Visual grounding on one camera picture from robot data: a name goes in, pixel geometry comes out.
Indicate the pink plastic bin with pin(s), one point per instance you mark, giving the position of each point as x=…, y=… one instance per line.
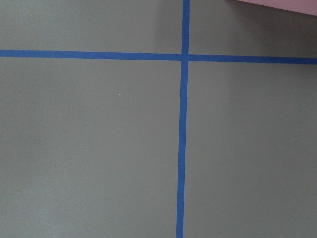
x=308, y=7

